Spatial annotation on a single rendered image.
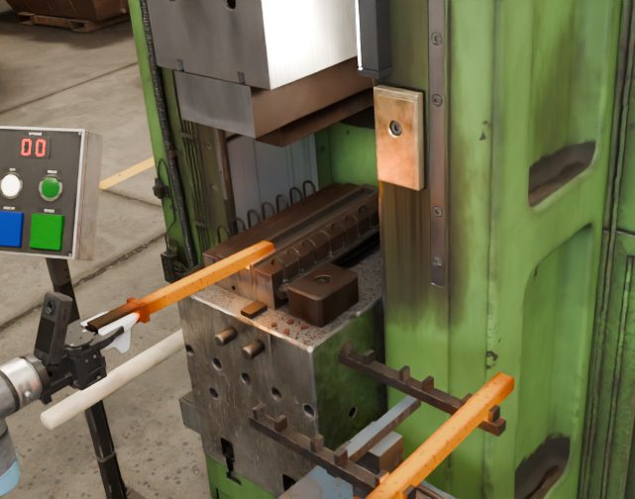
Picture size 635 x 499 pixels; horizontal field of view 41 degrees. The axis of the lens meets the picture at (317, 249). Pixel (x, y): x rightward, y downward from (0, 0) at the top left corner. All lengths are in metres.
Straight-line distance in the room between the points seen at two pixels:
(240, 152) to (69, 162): 0.36
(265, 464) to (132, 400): 1.25
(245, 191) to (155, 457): 1.16
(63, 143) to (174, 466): 1.21
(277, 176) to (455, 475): 0.76
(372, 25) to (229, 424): 0.92
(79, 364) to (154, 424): 1.49
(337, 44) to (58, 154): 0.69
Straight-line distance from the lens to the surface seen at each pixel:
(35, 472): 2.89
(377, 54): 1.43
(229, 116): 1.56
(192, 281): 1.60
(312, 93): 1.62
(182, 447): 2.82
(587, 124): 1.74
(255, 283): 1.69
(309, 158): 2.05
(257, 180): 1.94
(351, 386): 1.71
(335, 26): 1.56
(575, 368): 2.01
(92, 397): 2.04
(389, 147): 1.48
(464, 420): 1.29
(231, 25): 1.49
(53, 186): 1.93
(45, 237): 1.93
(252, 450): 1.89
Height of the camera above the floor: 1.80
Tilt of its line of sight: 28 degrees down
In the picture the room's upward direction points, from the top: 5 degrees counter-clockwise
